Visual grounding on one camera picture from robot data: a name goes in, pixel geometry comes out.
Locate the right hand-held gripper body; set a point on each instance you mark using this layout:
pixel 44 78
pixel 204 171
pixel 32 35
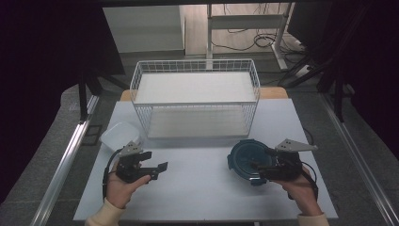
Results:
pixel 287 168

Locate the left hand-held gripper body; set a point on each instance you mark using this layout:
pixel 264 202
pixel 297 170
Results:
pixel 127 169

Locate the blue round container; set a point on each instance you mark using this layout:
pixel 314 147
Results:
pixel 243 158

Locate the white square container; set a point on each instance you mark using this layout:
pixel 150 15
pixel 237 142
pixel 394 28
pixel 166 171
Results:
pixel 120 135

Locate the person's left hand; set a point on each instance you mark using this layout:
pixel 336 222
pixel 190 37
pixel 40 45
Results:
pixel 120 191

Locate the person's right hand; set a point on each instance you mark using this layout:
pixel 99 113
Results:
pixel 301 191

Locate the wooden table board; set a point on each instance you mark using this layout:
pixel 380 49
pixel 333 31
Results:
pixel 273 93

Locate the black stand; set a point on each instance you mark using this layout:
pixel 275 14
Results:
pixel 337 94
pixel 83 94

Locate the dark curtain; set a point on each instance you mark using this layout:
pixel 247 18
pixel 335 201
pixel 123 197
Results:
pixel 47 62
pixel 367 56

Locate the metal floor rail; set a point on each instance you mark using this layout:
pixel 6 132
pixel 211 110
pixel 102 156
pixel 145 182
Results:
pixel 360 163
pixel 61 169

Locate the white desk frame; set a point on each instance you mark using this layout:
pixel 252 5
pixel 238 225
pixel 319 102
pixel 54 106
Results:
pixel 246 22

